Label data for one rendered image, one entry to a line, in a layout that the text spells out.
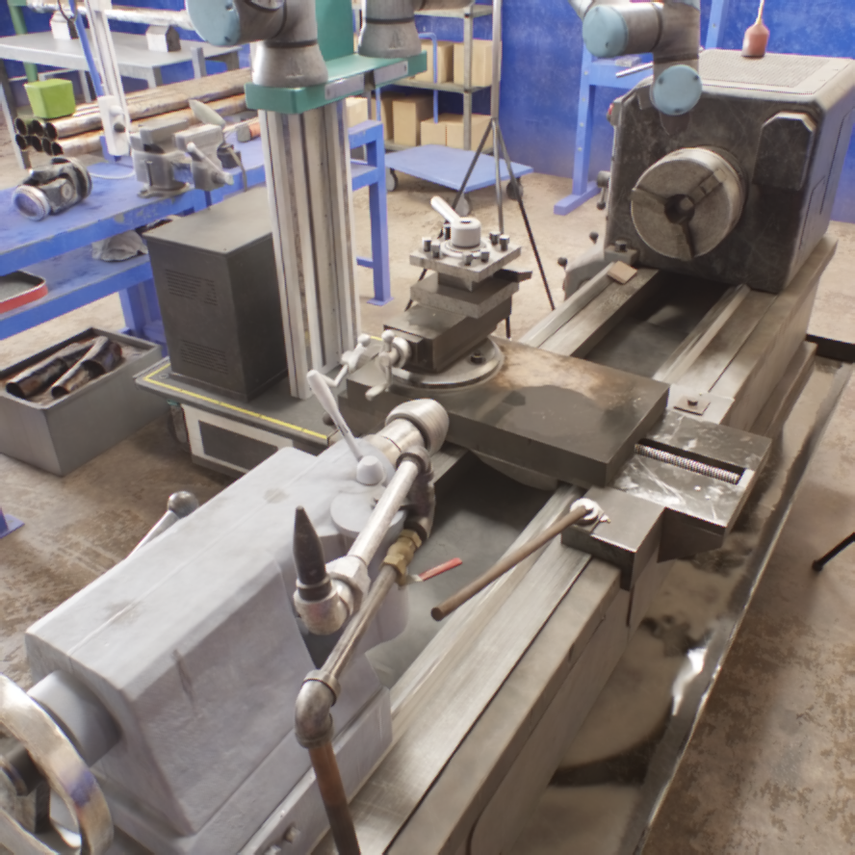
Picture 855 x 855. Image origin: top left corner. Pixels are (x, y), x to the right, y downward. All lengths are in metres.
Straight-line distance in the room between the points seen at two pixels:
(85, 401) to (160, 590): 2.35
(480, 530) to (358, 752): 0.66
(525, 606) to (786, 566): 1.59
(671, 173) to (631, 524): 1.02
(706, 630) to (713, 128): 1.22
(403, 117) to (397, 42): 3.75
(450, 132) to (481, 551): 4.79
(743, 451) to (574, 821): 0.71
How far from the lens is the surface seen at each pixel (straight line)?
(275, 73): 2.27
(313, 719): 0.79
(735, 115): 2.34
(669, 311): 2.56
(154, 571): 0.95
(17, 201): 3.05
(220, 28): 2.12
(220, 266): 2.68
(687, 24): 1.87
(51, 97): 4.65
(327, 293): 2.89
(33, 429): 3.26
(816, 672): 2.54
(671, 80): 1.85
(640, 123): 2.41
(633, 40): 1.79
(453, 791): 1.14
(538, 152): 6.34
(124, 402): 3.36
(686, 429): 1.70
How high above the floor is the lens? 1.77
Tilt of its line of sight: 31 degrees down
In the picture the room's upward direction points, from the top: straight up
